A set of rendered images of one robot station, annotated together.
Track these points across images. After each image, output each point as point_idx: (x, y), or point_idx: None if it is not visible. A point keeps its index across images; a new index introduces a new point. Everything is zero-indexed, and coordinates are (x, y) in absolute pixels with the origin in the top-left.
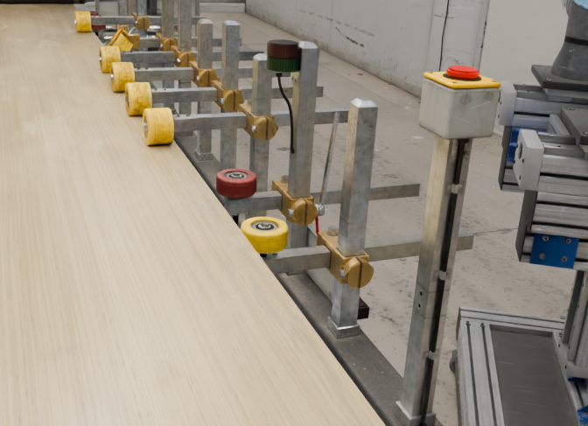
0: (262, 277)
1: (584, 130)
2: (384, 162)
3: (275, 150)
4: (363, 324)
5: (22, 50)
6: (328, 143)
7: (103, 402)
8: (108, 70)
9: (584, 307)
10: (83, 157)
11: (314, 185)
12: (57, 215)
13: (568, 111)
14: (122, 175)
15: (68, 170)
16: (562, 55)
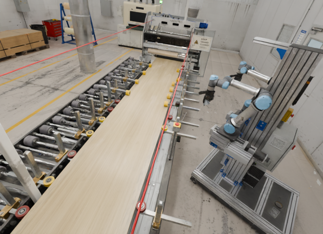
0: (157, 134)
1: (218, 129)
2: (238, 105)
3: (217, 95)
4: (204, 138)
5: (164, 76)
6: (229, 97)
7: (130, 143)
8: (172, 85)
9: (225, 154)
10: (154, 105)
11: (218, 106)
12: (143, 116)
13: (223, 124)
14: (155, 111)
15: (150, 107)
16: (240, 111)
